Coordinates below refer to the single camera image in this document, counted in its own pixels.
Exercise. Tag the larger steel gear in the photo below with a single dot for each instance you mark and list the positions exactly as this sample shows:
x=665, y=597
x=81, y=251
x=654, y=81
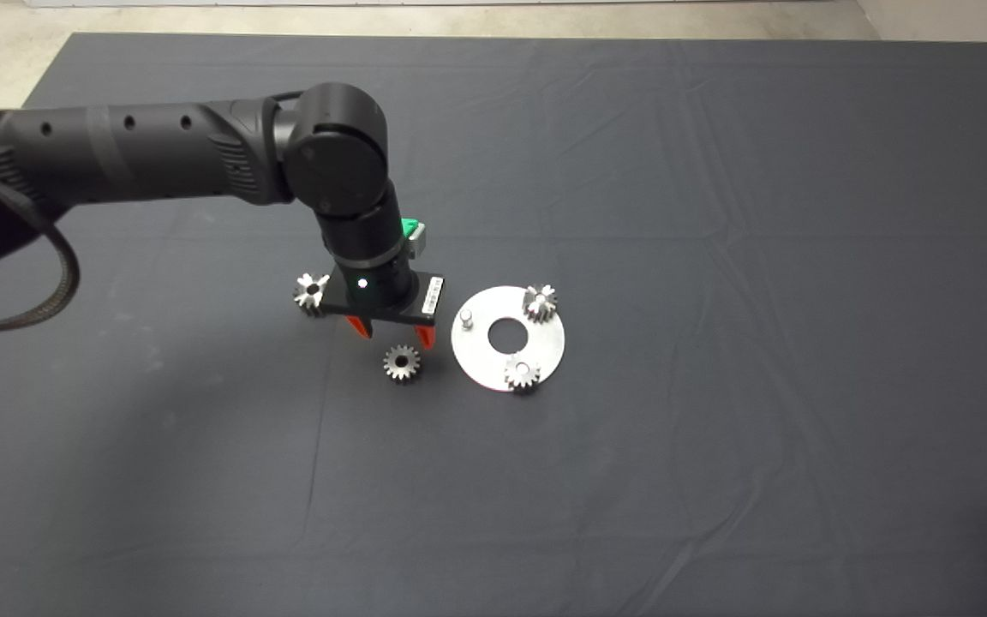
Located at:
x=311, y=294

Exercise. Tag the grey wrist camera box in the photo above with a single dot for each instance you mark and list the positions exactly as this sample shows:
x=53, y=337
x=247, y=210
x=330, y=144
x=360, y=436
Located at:
x=418, y=242

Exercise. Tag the steel gear on plate peg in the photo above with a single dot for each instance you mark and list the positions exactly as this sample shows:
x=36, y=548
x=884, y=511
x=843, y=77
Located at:
x=541, y=303
x=523, y=374

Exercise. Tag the smaller steel gear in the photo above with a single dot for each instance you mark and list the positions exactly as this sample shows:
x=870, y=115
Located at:
x=402, y=365

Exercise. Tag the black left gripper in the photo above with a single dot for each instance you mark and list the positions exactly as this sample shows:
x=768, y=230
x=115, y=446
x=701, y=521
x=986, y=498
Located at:
x=373, y=287

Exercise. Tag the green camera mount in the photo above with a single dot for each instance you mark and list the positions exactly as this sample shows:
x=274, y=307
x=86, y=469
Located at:
x=409, y=230

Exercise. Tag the round metal plate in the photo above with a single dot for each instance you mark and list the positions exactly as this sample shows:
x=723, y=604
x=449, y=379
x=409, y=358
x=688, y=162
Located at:
x=545, y=347

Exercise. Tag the dark grey table cloth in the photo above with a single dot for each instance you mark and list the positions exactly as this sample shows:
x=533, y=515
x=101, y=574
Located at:
x=716, y=343

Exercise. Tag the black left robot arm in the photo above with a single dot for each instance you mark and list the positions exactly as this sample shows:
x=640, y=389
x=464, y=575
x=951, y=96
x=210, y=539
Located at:
x=168, y=154

